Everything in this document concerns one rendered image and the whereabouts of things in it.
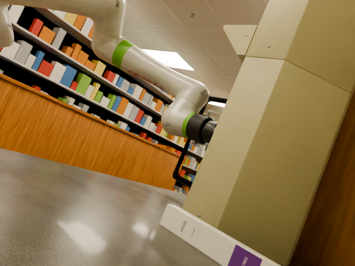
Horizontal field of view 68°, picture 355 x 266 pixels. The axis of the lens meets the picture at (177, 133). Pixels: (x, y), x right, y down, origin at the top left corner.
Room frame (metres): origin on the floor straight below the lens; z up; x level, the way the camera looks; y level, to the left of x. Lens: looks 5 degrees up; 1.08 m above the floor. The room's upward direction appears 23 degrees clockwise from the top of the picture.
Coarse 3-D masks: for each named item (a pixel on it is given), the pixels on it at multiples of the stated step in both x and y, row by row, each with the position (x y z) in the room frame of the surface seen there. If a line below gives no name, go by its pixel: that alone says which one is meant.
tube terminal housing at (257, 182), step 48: (288, 0) 0.67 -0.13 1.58; (336, 0) 0.65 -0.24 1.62; (288, 48) 0.64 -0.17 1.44; (336, 48) 0.65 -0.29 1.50; (240, 96) 0.68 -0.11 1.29; (288, 96) 0.64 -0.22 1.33; (336, 96) 0.66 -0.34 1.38; (240, 144) 0.65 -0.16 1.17; (288, 144) 0.65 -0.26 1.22; (192, 192) 0.70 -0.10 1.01; (240, 192) 0.64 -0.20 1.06; (288, 192) 0.65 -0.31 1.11; (240, 240) 0.65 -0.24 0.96; (288, 240) 0.66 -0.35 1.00
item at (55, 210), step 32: (0, 160) 0.52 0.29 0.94; (32, 160) 0.63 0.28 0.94; (0, 192) 0.38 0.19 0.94; (32, 192) 0.43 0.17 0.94; (64, 192) 0.50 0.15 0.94; (96, 192) 0.59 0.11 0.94; (128, 192) 0.74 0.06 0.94; (160, 192) 0.98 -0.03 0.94; (0, 224) 0.29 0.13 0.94; (32, 224) 0.32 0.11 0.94; (64, 224) 0.36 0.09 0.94; (96, 224) 0.41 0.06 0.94; (128, 224) 0.47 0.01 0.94; (0, 256) 0.24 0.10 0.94; (32, 256) 0.26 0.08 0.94; (64, 256) 0.28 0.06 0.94; (96, 256) 0.31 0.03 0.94; (128, 256) 0.35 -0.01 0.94; (160, 256) 0.39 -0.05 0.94; (192, 256) 0.45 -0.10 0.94
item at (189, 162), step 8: (208, 104) 1.15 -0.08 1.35; (216, 104) 1.12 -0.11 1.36; (224, 104) 1.09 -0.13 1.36; (216, 112) 1.11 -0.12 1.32; (216, 120) 1.10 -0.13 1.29; (200, 144) 1.12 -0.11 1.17; (208, 144) 1.09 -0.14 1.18; (192, 152) 1.14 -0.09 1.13; (200, 152) 1.11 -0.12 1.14; (184, 160) 1.15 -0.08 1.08; (192, 160) 1.12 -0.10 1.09; (200, 160) 1.09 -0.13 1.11; (184, 168) 1.14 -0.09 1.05; (192, 168) 1.11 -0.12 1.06; (184, 176) 1.13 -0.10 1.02; (192, 176) 1.10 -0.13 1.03
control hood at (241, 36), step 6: (228, 30) 0.76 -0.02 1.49; (234, 30) 0.75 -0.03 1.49; (240, 30) 0.74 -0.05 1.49; (246, 30) 0.72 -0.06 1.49; (252, 30) 0.71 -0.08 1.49; (228, 36) 0.76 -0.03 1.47; (234, 36) 0.74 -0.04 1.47; (240, 36) 0.73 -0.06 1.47; (246, 36) 0.72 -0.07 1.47; (252, 36) 0.71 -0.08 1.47; (234, 42) 0.74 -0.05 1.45; (240, 42) 0.73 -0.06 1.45; (246, 42) 0.71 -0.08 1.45; (234, 48) 0.74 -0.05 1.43; (240, 48) 0.72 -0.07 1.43; (246, 48) 0.71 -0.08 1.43; (240, 54) 0.72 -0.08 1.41
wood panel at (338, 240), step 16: (352, 96) 0.86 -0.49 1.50; (352, 112) 0.85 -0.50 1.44; (352, 128) 0.84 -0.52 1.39; (336, 144) 0.86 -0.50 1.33; (352, 144) 0.83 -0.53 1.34; (336, 160) 0.85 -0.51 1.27; (352, 160) 0.82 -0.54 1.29; (336, 176) 0.84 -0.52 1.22; (352, 176) 0.81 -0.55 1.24; (320, 192) 0.85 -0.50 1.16; (336, 192) 0.83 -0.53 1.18; (352, 192) 0.80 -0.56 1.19; (320, 208) 0.84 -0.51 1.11; (336, 208) 0.82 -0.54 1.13; (352, 208) 0.79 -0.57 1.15; (304, 224) 0.86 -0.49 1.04; (320, 224) 0.83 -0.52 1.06; (336, 224) 0.81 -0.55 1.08; (352, 224) 0.79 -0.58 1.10; (304, 240) 0.85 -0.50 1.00; (320, 240) 0.82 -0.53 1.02; (336, 240) 0.80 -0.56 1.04; (352, 240) 0.78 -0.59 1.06; (304, 256) 0.84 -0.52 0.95; (320, 256) 0.82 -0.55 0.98; (336, 256) 0.79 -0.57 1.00; (352, 256) 0.77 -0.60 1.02
